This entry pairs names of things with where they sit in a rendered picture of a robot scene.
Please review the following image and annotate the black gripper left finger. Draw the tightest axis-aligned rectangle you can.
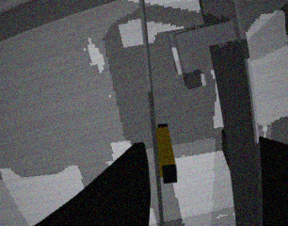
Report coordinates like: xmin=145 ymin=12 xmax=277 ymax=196
xmin=34 ymin=142 xmax=152 ymax=226

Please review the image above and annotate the grey rectangular tray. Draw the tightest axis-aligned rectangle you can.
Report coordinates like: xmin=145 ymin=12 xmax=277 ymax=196
xmin=0 ymin=0 xmax=288 ymax=226

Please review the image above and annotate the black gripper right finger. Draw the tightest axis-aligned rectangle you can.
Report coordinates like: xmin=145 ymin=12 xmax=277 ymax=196
xmin=222 ymin=129 xmax=288 ymax=226

